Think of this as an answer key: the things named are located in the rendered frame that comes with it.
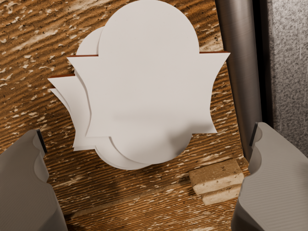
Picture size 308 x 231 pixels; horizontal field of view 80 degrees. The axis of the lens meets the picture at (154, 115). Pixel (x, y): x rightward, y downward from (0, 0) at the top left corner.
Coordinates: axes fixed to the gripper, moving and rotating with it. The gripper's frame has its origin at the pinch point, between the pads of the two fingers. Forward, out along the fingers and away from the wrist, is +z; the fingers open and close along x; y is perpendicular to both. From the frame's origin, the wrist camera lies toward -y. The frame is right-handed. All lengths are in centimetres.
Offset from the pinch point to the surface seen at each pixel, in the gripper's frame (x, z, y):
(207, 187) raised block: 6.3, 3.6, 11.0
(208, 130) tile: 5.4, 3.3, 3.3
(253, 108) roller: 11.9, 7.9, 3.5
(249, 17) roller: 9.5, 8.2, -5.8
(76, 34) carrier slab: -5.9, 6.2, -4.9
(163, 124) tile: 1.3, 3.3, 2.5
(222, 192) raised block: 8.3, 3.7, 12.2
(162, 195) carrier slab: 1.4, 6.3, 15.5
